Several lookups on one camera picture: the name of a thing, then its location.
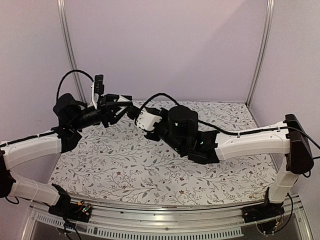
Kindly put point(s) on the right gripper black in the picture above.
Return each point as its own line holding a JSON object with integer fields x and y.
{"x": 148, "y": 137}

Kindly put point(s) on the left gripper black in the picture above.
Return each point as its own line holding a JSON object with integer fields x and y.
{"x": 108, "y": 109}

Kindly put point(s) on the white remote control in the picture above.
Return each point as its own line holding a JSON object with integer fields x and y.
{"x": 124, "y": 98}

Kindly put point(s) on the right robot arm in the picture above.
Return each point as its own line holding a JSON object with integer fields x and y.
{"x": 178, "y": 127}

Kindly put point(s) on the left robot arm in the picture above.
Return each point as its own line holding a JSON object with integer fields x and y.
{"x": 73, "y": 117}

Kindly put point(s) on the floral patterned table mat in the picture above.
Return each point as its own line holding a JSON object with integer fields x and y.
{"x": 118, "y": 163}

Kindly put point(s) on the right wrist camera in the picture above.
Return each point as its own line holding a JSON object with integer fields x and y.
{"x": 147, "y": 120}

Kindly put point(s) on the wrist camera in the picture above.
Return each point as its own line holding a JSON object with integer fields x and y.
{"x": 147, "y": 120}
{"x": 97, "y": 90}

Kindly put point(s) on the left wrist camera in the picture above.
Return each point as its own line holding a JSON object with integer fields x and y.
{"x": 97, "y": 90}

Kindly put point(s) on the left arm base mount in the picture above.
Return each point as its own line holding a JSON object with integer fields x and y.
{"x": 80, "y": 211}

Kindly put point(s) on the left aluminium frame post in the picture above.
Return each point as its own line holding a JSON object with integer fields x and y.
{"x": 62, "y": 13}

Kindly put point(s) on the aluminium frame post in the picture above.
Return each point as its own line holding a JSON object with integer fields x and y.
{"x": 270, "y": 4}
{"x": 62, "y": 13}

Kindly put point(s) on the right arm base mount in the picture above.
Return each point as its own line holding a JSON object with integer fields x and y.
{"x": 262, "y": 211}

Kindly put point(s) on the right aluminium frame post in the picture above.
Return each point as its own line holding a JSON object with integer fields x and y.
{"x": 270, "y": 4}

